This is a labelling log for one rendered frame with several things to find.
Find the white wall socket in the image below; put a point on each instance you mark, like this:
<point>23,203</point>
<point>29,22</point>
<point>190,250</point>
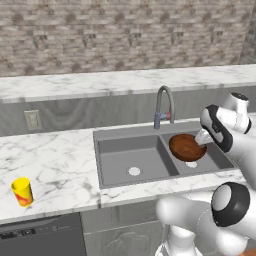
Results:
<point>33,119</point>

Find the grey curved tap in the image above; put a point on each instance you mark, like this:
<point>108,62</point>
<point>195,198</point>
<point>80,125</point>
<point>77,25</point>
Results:
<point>164,106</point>

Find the brown wooden bowl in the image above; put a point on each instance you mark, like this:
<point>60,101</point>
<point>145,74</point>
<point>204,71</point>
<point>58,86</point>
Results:
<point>185,148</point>

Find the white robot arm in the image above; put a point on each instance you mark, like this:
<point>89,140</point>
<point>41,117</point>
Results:
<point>233,140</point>

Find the dark grey dishwasher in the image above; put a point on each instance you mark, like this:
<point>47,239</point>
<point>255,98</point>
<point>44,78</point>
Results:
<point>41,236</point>

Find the yellow cup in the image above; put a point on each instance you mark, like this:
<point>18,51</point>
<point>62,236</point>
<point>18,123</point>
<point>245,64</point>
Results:
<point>22,192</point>

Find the grey double sink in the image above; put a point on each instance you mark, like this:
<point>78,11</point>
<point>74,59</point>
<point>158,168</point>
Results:
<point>140,156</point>

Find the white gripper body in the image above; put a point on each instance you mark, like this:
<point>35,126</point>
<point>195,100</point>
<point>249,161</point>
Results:
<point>203,137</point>

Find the grey cupboard door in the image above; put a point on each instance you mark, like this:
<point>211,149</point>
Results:
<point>125,233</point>

